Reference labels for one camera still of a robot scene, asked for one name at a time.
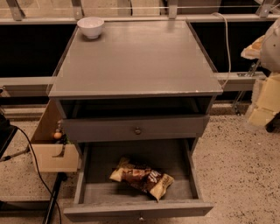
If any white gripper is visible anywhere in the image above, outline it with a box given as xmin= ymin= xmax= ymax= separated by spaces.
xmin=241 ymin=18 xmax=280 ymax=126

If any brown chip bag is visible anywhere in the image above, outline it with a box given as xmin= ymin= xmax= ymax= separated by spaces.
xmin=109 ymin=157 xmax=174 ymax=200

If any closed grey top drawer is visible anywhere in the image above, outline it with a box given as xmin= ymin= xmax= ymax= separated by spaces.
xmin=63 ymin=115 xmax=209 ymax=143

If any grey wooden drawer cabinet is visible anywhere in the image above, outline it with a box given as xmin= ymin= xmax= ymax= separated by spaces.
xmin=48 ymin=20 xmax=224 ymax=147

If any open grey middle drawer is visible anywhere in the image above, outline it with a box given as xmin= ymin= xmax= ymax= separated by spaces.
xmin=64 ymin=139 xmax=214 ymax=222

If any grey metal railing beam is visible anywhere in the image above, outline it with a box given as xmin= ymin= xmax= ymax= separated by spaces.
xmin=214 ymin=72 xmax=266 ymax=92

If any dark cabinet at right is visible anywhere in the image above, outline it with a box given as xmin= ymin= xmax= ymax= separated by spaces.
xmin=265 ymin=112 xmax=280 ymax=132

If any white ceramic bowl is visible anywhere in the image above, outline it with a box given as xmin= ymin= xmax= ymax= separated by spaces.
xmin=77 ymin=17 xmax=105 ymax=39

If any small orange ball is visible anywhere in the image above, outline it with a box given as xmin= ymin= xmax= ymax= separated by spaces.
xmin=53 ymin=132 xmax=62 ymax=139

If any black stand leg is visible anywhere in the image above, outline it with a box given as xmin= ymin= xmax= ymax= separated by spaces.
xmin=42 ymin=172 xmax=67 ymax=224

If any light wooden box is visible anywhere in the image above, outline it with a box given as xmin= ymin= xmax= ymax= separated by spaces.
xmin=31 ymin=101 xmax=80 ymax=172

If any black cable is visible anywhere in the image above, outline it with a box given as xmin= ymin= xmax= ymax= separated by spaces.
xmin=10 ymin=124 xmax=63 ymax=224

